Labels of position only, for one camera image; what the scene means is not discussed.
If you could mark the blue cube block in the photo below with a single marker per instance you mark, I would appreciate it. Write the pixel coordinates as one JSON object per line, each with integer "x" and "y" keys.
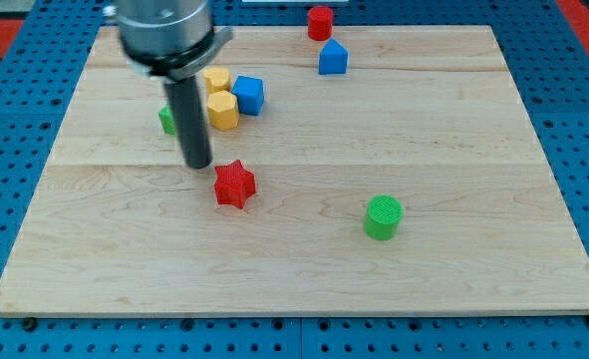
{"x": 250, "y": 95}

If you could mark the yellow hexagon block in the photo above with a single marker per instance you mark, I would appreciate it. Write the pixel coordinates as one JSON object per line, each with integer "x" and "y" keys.
{"x": 217, "y": 79}
{"x": 223, "y": 110}

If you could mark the red star block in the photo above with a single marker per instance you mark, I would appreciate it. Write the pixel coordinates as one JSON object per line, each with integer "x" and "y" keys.
{"x": 234, "y": 184}

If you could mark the green cylinder block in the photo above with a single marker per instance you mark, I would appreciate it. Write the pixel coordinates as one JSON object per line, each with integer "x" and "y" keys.
{"x": 383, "y": 216}

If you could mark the green block behind rod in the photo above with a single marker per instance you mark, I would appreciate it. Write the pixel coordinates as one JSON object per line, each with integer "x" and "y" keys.
{"x": 166, "y": 120}

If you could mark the blue triangular prism block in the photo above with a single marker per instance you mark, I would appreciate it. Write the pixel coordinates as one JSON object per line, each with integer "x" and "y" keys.
{"x": 333, "y": 58}

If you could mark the yellow hexagon block rear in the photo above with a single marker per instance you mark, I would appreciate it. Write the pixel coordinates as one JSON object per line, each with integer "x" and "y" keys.
{"x": 217, "y": 79}

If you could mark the wooden board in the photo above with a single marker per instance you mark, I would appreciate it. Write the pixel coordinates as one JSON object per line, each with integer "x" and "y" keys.
{"x": 119, "y": 227}

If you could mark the red cylinder block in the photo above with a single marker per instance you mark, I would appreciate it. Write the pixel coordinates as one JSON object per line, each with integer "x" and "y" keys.
{"x": 320, "y": 23}

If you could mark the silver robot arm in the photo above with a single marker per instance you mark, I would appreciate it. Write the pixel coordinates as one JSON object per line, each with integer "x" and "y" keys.
{"x": 173, "y": 40}

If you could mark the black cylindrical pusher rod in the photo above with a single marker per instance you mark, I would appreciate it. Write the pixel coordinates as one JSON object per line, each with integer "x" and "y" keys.
{"x": 184, "y": 101}

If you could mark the yellow hexagon block front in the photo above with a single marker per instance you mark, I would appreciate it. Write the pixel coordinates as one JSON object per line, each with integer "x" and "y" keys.
{"x": 223, "y": 110}

